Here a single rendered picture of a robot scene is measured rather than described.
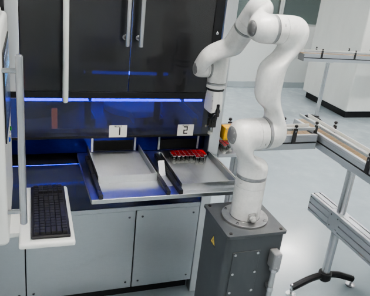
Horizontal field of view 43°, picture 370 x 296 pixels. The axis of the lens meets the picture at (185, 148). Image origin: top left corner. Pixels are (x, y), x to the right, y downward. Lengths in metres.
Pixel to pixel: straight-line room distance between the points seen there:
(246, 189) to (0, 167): 0.89
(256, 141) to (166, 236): 1.05
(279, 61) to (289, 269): 1.85
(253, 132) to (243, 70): 5.95
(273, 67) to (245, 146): 0.30
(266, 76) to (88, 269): 1.46
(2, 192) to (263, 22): 1.04
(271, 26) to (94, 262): 1.56
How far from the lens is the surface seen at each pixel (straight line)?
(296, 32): 1.67
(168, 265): 2.70
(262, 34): 1.60
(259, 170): 1.78
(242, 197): 1.83
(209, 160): 2.36
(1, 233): 1.77
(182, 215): 2.55
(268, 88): 1.68
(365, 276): 3.41
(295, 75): 8.14
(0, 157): 1.63
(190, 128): 2.33
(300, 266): 3.30
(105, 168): 2.17
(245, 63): 7.63
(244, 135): 1.69
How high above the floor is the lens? 1.80
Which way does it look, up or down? 22 degrees down
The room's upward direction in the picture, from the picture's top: 6 degrees clockwise
